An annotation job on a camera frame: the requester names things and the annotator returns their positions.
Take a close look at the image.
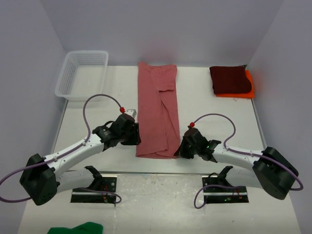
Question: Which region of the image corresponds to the green cloth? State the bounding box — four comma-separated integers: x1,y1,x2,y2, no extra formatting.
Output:
48,222,104,234

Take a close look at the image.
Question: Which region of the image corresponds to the white plastic basket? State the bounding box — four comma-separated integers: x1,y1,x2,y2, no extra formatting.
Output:
55,50,109,101

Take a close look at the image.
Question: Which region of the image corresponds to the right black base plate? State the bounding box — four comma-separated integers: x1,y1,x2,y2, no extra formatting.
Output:
202,173,249,204

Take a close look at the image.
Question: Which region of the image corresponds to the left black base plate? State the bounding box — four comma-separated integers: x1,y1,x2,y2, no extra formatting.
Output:
70,176,117,204

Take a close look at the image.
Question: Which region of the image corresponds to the pink t shirt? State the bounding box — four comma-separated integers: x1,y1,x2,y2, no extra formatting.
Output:
136,62,180,159

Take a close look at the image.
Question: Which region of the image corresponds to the folded dark red shirt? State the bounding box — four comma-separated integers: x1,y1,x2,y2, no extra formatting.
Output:
209,66,252,95

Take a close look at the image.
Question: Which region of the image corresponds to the folded orange shirt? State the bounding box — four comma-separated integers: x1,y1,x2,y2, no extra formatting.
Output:
216,70,255,99

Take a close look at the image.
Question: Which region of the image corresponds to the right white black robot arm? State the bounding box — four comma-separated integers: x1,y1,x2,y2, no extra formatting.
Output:
175,128,299,200

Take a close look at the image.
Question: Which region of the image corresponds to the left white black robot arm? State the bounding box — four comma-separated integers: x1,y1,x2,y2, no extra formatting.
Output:
19,109,141,206

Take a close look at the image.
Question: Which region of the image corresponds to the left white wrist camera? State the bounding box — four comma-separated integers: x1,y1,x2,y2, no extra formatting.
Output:
125,109,137,118

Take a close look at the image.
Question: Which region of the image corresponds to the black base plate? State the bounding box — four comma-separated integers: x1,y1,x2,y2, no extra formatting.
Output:
70,176,117,204
202,173,249,204

